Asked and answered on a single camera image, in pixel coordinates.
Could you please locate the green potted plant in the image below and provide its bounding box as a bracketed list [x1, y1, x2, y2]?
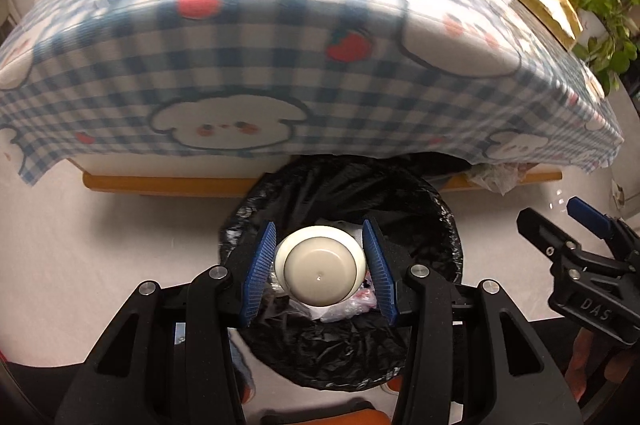
[568, 0, 639, 93]

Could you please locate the person right hand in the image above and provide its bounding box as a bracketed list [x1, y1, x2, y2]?
[565, 329, 639, 401]

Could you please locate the black bin with liner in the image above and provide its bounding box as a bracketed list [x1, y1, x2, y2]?
[219, 152, 470, 391]

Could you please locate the cream lotion tube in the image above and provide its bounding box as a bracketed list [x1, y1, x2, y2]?
[273, 226, 367, 308]

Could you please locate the blue checked bear tablecloth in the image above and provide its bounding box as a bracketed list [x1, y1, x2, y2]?
[1, 0, 624, 183]

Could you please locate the clear plastic bag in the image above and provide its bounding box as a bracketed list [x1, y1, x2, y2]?
[285, 272, 378, 323]

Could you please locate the gold tissue pack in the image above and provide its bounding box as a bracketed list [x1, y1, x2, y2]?
[518, 0, 582, 51]

